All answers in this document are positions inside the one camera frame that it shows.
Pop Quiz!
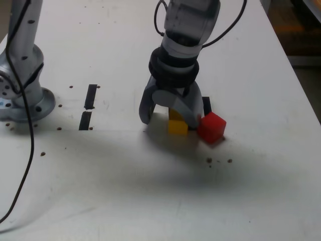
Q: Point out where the black tape strip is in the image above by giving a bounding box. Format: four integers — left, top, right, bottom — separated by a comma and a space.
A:
78, 84, 98, 132

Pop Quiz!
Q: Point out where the brown wooden furniture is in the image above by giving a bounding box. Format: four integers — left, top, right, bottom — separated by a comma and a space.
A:
260, 0, 321, 66

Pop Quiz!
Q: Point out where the black tape square outline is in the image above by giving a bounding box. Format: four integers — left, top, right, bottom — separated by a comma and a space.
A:
188, 96, 213, 132

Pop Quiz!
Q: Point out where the red cube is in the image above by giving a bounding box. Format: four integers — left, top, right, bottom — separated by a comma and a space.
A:
197, 111, 227, 145

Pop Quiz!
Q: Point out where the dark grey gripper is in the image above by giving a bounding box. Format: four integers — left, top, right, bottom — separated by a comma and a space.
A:
138, 75, 203, 128

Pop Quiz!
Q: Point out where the yellow cube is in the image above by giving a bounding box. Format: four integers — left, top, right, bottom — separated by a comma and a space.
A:
168, 107, 189, 136

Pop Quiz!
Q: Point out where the long black cable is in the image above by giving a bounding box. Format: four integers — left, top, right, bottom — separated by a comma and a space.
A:
0, 0, 35, 224

